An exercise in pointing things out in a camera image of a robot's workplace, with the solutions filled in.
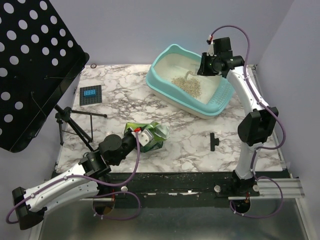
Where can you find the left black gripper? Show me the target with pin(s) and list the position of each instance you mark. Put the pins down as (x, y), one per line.
(129, 133)

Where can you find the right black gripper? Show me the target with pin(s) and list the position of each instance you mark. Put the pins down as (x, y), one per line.
(204, 64)

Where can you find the clear plastic scoop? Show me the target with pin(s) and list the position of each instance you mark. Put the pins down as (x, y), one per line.
(192, 70)

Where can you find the teal white litter box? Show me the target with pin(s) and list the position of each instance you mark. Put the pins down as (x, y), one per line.
(173, 77)

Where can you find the green litter bag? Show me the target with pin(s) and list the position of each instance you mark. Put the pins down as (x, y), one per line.
(159, 131)

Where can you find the black bag clip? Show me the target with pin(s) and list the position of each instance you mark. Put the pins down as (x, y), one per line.
(214, 141)

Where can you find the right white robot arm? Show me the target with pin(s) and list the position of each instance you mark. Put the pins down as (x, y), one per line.
(259, 121)

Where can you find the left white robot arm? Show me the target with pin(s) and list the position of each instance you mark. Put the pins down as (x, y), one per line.
(85, 179)

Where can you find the beige litter pellets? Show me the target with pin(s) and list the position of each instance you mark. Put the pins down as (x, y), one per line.
(190, 85)

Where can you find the dark grey lego baseplate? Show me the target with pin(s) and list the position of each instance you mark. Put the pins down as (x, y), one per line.
(93, 100)

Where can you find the black stand tripod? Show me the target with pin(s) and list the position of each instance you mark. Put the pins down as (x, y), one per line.
(64, 116)

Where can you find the blue lego brick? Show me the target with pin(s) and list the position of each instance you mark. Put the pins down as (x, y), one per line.
(89, 93)

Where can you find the black perforated music stand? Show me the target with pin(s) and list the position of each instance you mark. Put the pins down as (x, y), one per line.
(39, 60)

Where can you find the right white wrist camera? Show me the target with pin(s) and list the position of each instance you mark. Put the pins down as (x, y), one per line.
(210, 42)

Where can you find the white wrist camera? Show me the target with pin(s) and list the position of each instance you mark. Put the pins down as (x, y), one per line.
(210, 42)
(144, 136)

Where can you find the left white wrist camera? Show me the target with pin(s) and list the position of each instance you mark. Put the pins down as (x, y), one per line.
(144, 136)

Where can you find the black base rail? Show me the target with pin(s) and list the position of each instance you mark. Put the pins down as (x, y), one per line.
(179, 190)

